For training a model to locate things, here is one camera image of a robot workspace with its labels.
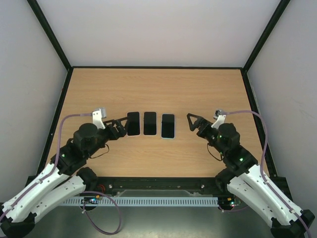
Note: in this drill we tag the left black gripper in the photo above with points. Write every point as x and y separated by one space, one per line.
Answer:
121 132

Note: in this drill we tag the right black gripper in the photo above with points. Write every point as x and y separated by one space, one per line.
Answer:
201 125

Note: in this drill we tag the black screen phone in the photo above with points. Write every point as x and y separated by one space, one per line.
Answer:
133 123

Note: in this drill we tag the pink phone case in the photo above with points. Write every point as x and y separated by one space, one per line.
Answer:
140 122

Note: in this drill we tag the dark red phone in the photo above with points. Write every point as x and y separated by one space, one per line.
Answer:
150 123

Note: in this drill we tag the light blue phone case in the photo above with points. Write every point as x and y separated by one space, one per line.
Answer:
175 124

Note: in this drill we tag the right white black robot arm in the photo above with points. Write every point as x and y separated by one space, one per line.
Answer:
245 177

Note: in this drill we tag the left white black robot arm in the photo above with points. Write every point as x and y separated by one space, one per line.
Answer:
64 177

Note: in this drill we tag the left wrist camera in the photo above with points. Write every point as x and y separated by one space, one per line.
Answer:
97 117

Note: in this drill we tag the black aluminium frame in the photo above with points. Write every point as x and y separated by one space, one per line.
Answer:
158 183

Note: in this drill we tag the white slotted cable duct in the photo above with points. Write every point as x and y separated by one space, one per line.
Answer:
143 201

